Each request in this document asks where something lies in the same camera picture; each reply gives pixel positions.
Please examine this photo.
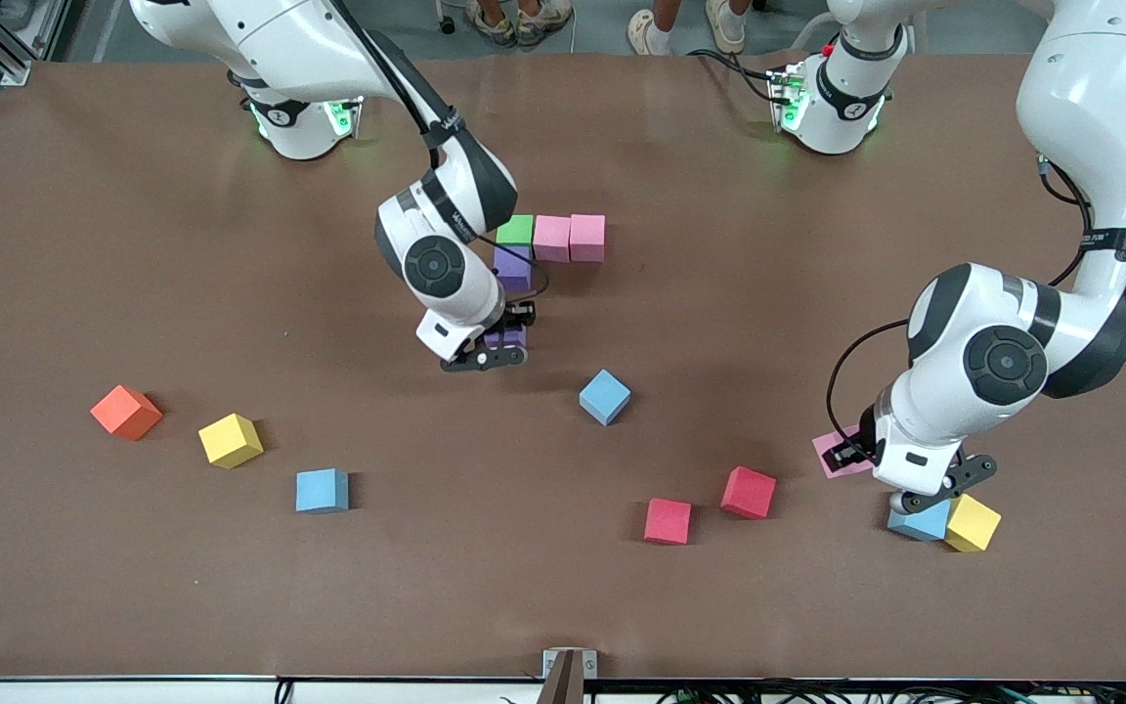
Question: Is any yellow foam block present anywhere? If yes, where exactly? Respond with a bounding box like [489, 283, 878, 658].
[197, 413, 265, 470]
[944, 495, 1002, 553]

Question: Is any metal clamp bracket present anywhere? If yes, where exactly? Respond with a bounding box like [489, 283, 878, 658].
[542, 648, 598, 704]

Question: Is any orange foam block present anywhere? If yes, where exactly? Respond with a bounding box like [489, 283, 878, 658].
[90, 384, 164, 442]

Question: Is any blue foam block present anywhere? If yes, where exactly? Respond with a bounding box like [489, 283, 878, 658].
[888, 499, 953, 542]
[295, 468, 350, 514]
[579, 369, 632, 427]

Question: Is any black left base cable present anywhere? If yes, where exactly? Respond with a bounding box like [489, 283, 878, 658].
[686, 47, 781, 104]

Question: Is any red foam block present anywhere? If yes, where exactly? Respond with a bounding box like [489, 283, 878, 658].
[720, 465, 777, 520]
[644, 498, 693, 546]

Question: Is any white hose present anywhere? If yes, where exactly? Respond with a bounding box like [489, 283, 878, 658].
[793, 18, 843, 52]

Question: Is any brown paper table cover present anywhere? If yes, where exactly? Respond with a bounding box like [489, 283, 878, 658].
[0, 51, 1126, 682]

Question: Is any pink foam block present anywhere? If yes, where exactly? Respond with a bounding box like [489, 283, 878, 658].
[569, 214, 607, 264]
[812, 430, 877, 480]
[533, 215, 572, 264]

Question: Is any grey sneaker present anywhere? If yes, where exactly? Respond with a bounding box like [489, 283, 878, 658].
[517, 0, 576, 52]
[468, 0, 520, 50]

